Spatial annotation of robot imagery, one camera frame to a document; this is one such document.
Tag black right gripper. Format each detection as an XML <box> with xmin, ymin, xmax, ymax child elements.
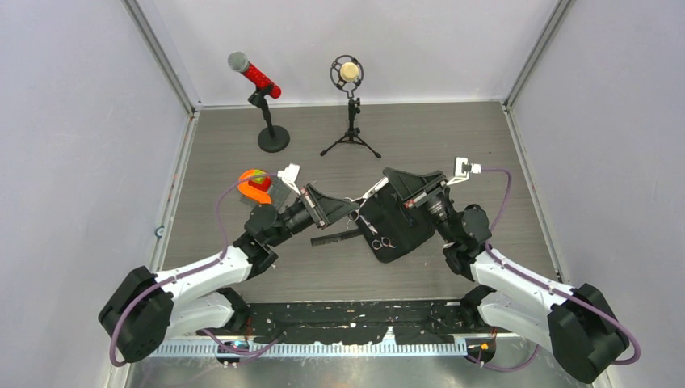
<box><xmin>384</xmin><ymin>170</ymin><xmax>458</xmax><ymax>244</ymax></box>

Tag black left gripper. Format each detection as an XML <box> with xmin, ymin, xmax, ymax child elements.
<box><xmin>267</xmin><ymin>183</ymin><xmax>357</xmax><ymax>248</ymax></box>

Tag black comb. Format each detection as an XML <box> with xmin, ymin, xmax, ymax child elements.
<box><xmin>310</xmin><ymin>229</ymin><xmax>362</xmax><ymax>247</ymax></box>

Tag black tool pouch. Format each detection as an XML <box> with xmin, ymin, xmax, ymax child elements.
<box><xmin>353</xmin><ymin>183</ymin><xmax>435</xmax><ymax>264</ymax></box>

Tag silver thinning scissors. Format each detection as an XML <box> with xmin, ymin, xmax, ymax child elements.
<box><xmin>348</xmin><ymin>210</ymin><xmax>397</xmax><ymax>251</ymax></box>

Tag silver hair scissors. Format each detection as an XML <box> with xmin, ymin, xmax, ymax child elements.
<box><xmin>345</xmin><ymin>177</ymin><xmax>389</xmax><ymax>209</ymax></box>

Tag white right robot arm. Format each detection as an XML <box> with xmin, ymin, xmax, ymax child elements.
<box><xmin>383</xmin><ymin>168</ymin><xmax>641</xmax><ymax>384</ymax></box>

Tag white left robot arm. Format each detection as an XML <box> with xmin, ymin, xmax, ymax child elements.
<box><xmin>98</xmin><ymin>184</ymin><xmax>359</xmax><ymax>367</ymax></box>

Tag red toy block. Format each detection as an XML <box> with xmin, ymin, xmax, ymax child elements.
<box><xmin>249</xmin><ymin>175</ymin><xmax>272</xmax><ymax>192</ymax></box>

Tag orange curved toy slide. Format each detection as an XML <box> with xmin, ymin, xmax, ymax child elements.
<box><xmin>237</xmin><ymin>169</ymin><xmax>272</xmax><ymax>205</ymax></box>

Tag lime green toy brick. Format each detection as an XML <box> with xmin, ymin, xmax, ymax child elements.
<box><xmin>251</xmin><ymin>169</ymin><xmax>269</xmax><ymax>185</ymax></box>

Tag black tripod microphone stand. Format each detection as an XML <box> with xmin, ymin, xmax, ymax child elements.
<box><xmin>319</xmin><ymin>98</ymin><xmax>382</xmax><ymax>158</ymax></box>

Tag black round-base microphone stand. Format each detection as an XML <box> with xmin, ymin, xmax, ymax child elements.
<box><xmin>248</xmin><ymin>85</ymin><xmax>290</xmax><ymax>153</ymax></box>

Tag beige condenser microphone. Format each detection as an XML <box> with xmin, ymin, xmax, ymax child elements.
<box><xmin>330</xmin><ymin>54</ymin><xmax>364</xmax><ymax>90</ymax></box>

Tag red handheld microphone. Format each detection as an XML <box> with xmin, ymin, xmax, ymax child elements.
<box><xmin>227</xmin><ymin>51</ymin><xmax>282</xmax><ymax>99</ymax></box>

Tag grey studded base plate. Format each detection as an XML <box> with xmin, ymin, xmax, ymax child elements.
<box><xmin>239</xmin><ymin>177</ymin><xmax>291</xmax><ymax>210</ymax></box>

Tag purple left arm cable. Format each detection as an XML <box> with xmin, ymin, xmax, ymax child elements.
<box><xmin>109</xmin><ymin>172</ymin><xmax>284</xmax><ymax>369</ymax></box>

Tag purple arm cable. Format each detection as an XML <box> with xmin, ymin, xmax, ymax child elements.
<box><xmin>109</xmin><ymin>172</ymin><xmax>284</xmax><ymax>369</ymax></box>
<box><xmin>465</xmin><ymin>167</ymin><xmax>642</xmax><ymax>373</ymax></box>

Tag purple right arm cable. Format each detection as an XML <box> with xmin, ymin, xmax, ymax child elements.
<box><xmin>465</xmin><ymin>167</ymin><xmax>642</xmax><ymax>373</ymax></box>

